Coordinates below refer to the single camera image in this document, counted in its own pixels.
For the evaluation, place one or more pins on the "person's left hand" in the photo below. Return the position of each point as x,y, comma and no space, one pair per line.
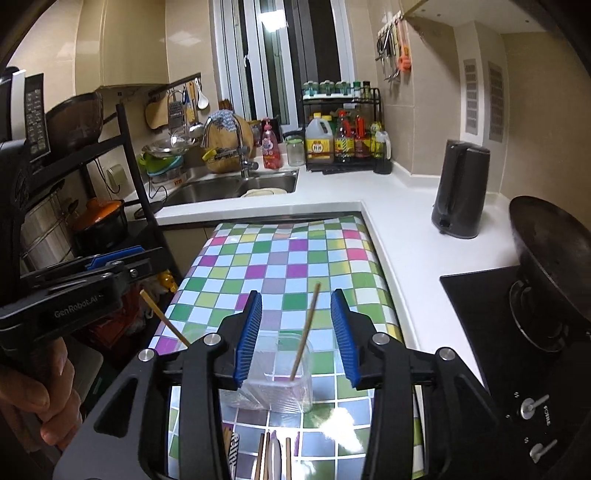
56,405

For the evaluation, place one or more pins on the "yellow cooking oil jug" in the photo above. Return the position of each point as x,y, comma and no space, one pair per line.
319,140

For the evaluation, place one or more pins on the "wooden chopstick seven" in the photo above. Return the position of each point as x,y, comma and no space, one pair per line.
306,331

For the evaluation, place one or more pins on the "orange lidded black pot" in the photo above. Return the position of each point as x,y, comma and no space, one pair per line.
101,228

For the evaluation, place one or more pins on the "wooden chopstick one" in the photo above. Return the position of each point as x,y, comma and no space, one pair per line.
153,306

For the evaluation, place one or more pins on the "chrome sink faucet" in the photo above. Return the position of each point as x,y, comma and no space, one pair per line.
235,143

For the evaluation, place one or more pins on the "hanging utensils on hooks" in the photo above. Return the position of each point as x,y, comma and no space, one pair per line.
393,50

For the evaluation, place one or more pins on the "black electric kettle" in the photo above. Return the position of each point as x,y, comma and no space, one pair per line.
460,199

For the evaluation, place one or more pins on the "wooden chopstick two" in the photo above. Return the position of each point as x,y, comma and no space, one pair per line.
259,457

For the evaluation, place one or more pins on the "black condiment rack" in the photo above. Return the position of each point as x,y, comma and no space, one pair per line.
354,112

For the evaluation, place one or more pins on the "microwave oven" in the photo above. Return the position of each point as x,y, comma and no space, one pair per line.
23,112

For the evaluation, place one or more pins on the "wooden cutting board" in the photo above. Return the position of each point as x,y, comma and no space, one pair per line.
228,143

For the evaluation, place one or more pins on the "clear plastic utensil holder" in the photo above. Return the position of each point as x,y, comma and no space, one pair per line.
269,386

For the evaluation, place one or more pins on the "large steel stock pot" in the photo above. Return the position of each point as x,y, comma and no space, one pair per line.
45,238

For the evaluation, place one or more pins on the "glass jar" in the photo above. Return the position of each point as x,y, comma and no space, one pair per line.
295,151

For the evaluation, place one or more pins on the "wooden chopstick three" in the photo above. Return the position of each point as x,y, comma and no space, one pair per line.
266,457

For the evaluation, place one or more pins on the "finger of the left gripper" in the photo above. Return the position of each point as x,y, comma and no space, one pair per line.
99,261
136,267

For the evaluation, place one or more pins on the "red dish soap bottle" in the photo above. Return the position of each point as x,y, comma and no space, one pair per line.
270,147

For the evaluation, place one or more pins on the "steel kitchen sink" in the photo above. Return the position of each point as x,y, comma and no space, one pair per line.
232,186

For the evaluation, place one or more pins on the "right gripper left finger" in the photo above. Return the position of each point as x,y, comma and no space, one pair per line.
125,434

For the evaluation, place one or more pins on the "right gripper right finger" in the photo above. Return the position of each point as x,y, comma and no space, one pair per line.
466,434

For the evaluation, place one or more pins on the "white striped-handle spoon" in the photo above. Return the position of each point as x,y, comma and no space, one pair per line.
233,446

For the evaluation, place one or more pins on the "black wok orange handle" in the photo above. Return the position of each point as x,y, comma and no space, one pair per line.
553,248

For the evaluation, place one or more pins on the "checkered plastic table cover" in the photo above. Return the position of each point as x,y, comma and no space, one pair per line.
283,262

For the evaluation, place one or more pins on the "dark bowl on shelf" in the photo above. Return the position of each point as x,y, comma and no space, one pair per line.
75,123

